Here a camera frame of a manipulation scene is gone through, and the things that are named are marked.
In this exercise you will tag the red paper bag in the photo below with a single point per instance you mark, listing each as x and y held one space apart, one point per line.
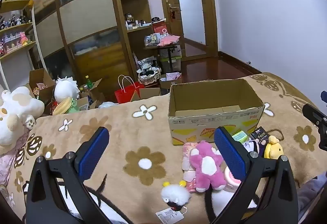
125 95

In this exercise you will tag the yellow striped plush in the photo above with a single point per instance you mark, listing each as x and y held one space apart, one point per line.
62 107

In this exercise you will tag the cardboard box yellow print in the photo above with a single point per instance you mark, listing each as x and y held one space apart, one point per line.
204 121

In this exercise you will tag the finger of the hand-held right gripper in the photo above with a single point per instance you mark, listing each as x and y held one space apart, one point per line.
324 96
313 114

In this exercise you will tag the large white beige plush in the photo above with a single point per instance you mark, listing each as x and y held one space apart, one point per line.
18 111

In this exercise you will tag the flat cardboard piece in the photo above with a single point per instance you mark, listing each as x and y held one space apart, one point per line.
148 93

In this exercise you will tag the white shelf with figurines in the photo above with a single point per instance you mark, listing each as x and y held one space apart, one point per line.
15 27

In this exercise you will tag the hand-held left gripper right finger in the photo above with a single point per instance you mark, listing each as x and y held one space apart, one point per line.
230 152

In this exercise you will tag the clear storage box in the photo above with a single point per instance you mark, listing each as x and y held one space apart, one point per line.
172 60

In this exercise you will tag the grey blue cloth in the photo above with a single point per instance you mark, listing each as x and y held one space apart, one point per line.
311 188

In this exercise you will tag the green frog plush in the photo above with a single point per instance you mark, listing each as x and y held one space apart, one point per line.
74 106

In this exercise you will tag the cardboard box with pink items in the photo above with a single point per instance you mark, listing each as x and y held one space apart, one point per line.
170 79

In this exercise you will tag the pink figurine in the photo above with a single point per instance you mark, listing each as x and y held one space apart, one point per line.
23 37

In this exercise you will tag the small open cardboard box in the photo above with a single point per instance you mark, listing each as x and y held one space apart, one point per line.
95 91

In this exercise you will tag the purple haired doll plush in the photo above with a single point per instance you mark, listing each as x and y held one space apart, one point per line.
253 146

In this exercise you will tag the red gift bag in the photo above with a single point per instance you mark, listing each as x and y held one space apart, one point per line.
161 27

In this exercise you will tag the yellow duck plush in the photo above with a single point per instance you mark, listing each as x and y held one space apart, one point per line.
273 148

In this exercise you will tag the brown cardboard box with clutter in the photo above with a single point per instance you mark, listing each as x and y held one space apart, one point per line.
40 80

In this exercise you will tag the wooden wardrobe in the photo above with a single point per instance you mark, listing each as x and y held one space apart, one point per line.
86 14

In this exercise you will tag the wicker basket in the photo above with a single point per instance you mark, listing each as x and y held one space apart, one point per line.
149 78

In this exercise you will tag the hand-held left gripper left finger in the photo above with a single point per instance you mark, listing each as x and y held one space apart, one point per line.
94 152

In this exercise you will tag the black white striped cloth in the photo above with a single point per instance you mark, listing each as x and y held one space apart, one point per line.
148 65

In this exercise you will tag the black small box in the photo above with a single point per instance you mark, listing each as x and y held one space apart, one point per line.
260 135

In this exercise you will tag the brown floral blanket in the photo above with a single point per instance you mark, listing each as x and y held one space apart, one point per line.
143 132

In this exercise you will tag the pink plastic packet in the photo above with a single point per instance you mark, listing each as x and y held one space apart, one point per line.
187 152

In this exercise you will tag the green small box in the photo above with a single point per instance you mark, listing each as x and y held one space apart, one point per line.
240 135

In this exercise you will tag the green bottle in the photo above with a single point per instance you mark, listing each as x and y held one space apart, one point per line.
89 82

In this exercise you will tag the white haired plush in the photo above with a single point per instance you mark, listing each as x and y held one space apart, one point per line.
66 89

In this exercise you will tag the pink white roll plush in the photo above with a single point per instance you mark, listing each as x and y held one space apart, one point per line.
230 183

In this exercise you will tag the small side table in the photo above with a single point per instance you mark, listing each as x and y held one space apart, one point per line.
167 47

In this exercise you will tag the white fluffy sheep plush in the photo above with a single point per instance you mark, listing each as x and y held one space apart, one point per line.
176 194

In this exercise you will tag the pink cloth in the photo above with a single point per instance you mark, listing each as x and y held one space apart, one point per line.
168 40

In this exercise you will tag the pink bear plush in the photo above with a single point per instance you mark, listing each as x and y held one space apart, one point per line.
207 162

